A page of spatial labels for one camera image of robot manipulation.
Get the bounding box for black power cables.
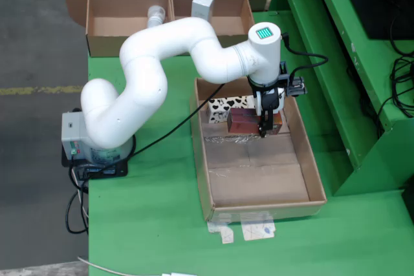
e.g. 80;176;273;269
65;162;90;235

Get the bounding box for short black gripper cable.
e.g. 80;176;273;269
280;32;329;80

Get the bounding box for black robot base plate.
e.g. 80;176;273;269
61;151;129;180

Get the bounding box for grey robot control box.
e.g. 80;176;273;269
61;111;90;162

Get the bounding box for white bottle with teal label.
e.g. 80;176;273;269
147;5;166;30

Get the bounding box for cow print hand cream box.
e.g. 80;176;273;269
206;94;256;125

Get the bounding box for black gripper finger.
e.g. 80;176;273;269
257;110;270;138

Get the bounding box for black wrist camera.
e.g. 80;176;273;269
286;76;307;98

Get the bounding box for dark maroon purple box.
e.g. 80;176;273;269
226;107;284;136

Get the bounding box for white torn paper label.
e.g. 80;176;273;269
206;220;235;244
241;217;278;242

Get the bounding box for green metal stepped rack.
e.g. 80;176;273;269
268;0;414;198

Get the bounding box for white cable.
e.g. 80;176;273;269
76;256;130;276

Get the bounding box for long black camera cable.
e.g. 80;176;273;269
127;83;226;160

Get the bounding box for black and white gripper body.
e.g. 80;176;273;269
247;77;286;117

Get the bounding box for tall white carton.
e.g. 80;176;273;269
191;0;215;21

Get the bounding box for shallow cardboard tray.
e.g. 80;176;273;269
189;75;327;224

